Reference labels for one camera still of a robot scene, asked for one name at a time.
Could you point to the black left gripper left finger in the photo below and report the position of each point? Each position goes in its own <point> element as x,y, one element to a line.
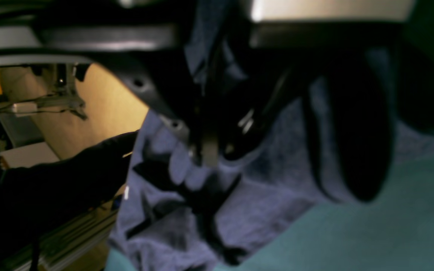
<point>140,41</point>

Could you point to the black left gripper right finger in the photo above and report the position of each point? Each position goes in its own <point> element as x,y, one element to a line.
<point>261,68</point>

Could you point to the teal table cloth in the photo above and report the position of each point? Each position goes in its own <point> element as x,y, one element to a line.
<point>371,233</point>

